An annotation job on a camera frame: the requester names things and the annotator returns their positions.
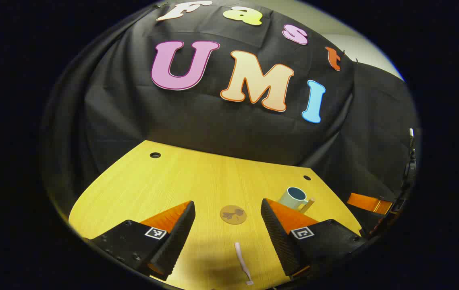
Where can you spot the black backdrop cloth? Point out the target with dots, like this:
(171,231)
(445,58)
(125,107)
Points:
(213,121)

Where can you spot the wooden desktop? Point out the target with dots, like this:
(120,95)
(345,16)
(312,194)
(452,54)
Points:
(197,177)

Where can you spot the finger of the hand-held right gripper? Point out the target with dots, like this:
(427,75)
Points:
(368,203)

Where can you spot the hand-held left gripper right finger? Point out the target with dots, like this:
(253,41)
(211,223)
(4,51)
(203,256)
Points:
(279,237)

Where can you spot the round brown printed coaster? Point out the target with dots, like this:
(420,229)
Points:
(233,215)

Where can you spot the pale pink toothbrush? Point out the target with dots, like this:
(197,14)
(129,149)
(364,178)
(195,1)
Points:
(240,257)

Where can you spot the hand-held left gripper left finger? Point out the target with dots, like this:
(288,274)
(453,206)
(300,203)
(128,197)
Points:
(173,241)

